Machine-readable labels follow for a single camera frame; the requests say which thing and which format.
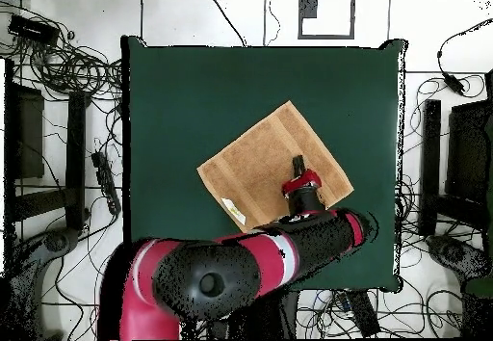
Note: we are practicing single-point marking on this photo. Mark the orange-tan terry towel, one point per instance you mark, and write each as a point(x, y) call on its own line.
point(250, 156)

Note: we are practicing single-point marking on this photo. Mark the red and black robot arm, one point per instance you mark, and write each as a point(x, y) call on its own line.
point(269, 256)

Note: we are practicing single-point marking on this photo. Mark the green cloth item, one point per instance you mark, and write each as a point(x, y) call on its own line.
point(481, 288)

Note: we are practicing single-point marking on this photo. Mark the dark green table cloth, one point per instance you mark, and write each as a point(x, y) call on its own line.
point(192, 106)

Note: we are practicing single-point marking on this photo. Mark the black power strip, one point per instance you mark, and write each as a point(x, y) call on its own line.
point(106, 183)
point(362, 312)

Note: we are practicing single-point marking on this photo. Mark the grey square plate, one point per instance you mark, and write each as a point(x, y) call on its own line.
point(309, 7)

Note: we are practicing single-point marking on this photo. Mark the black tripod base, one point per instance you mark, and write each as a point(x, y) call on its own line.
point(57, 241)
point(452, 252)

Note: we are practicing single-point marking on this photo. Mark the black power adapter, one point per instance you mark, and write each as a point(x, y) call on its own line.
point(453, 83)

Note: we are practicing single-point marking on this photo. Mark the black electronics box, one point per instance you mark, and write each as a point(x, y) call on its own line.
point(32, 29)

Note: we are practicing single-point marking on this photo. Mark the black metal stand frame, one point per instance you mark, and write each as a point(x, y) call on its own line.
point(75, 144)
point(430, 163)

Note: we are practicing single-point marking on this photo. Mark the grey floor frame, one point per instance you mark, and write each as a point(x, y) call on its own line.
point(327, 37)

